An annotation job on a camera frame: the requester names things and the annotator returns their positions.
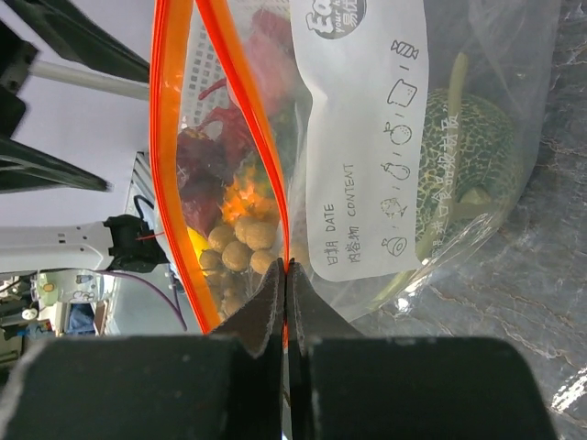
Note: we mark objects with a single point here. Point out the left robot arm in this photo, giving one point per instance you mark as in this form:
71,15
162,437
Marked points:
120,243

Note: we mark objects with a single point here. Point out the yellow lemon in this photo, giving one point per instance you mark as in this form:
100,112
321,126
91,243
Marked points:
199,243

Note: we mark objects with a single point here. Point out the brown longan bunch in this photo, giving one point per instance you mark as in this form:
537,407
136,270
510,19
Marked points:
237,258

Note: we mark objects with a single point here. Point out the red toy lobster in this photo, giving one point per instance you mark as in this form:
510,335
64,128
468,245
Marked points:
270,52

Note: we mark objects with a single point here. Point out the white plastic basket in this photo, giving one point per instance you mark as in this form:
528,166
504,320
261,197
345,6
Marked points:
201,70

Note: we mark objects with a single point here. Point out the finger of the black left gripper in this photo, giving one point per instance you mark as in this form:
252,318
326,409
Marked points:
25,169
75,37

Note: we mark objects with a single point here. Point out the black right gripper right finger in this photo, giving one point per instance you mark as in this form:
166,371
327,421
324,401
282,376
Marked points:
346,385

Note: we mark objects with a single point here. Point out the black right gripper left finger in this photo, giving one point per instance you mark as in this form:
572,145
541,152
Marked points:
223,385

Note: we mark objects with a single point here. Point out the green netted melon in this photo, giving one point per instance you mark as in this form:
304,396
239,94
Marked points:
470,175

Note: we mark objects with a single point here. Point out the clear orange-zipper zip bag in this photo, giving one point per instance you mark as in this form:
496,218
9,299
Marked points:
347,192

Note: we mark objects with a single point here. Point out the orange horned melon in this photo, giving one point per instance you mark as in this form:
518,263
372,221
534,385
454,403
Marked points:
250,195

